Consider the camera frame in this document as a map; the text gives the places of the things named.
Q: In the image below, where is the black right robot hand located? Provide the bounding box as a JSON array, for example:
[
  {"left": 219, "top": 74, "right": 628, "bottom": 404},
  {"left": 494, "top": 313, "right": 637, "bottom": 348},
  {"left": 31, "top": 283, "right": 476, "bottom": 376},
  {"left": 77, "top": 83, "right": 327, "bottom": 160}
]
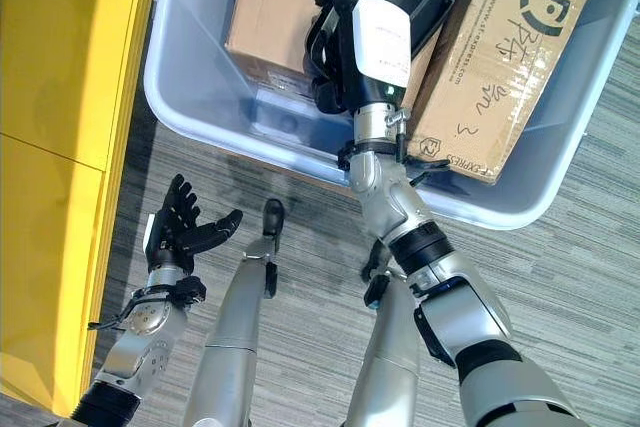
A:
[{"left": 305, "top": 0, "right": 413, "bottom": 115}]

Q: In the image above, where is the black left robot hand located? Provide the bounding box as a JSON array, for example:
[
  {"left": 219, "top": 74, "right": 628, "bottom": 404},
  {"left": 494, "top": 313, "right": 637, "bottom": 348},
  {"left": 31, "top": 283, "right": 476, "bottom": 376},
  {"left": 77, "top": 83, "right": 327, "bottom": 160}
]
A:
[{"left": 142, "top": 173, "right": 244, "bottom": 273}]

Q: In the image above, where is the translucent plastic storage box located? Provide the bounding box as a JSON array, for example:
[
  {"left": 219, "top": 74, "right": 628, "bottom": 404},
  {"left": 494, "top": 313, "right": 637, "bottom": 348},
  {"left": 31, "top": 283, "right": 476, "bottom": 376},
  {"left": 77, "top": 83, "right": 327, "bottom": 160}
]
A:
[{"left": 143, "top": 0, "right": 640, "bottom": 231}]

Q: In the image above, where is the plain brown cardboard box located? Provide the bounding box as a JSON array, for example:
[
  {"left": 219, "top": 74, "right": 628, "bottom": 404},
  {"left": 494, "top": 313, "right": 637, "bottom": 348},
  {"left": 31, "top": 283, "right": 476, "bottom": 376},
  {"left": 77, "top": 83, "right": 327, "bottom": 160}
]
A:
[{"left": 224, "top": 0, "right": 442, "bottom": 98}]

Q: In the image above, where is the printed cardboard shipping box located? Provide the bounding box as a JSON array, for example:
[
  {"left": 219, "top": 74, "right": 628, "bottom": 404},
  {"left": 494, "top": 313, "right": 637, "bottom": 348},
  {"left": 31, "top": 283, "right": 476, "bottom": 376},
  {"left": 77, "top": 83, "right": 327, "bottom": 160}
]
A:
[{"left": 405, "top": 0, "right": 597, "bottom": 185}]

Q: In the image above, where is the yellow metal shelf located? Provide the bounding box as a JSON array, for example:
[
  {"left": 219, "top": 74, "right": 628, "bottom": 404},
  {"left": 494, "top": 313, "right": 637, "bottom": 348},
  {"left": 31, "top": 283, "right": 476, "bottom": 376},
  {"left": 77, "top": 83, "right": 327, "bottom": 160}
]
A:
[{"left": 0, "top": 0, "right": 165, "bottom": 418}]

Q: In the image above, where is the dark left robot foot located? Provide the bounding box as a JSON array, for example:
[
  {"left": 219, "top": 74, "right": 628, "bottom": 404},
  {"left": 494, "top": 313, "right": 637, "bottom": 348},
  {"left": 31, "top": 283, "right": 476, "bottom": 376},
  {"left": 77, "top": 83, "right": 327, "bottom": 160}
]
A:
[{"left": 261, "top": 198, "right": 284, "bottom": 237}]

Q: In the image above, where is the dark robot foot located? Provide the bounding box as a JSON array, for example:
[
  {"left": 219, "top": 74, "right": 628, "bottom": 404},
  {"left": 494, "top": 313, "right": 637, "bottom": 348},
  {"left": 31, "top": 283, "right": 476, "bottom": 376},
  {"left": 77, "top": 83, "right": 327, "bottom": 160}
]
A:
[
  {"left": 360, "top": 239, "right": 396, "bottom": 284},
  {"left": 261, "top": 198, "right": 284, "bottom": 237}
]

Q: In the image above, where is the dark right robot foot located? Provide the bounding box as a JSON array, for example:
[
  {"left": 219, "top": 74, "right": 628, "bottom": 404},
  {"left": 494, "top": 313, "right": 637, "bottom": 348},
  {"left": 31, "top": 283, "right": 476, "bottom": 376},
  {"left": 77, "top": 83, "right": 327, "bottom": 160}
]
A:
[{"left": 360, "top": 239, "right": 396, "bottom": 284}]

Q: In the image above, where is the silver right robot leg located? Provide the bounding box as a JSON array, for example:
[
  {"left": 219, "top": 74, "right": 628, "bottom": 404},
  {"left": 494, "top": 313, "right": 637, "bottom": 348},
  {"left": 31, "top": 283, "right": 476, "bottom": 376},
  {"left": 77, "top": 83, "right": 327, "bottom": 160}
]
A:
[{"left": 344, "top": 266, "right": 421, "bottom": 427}]

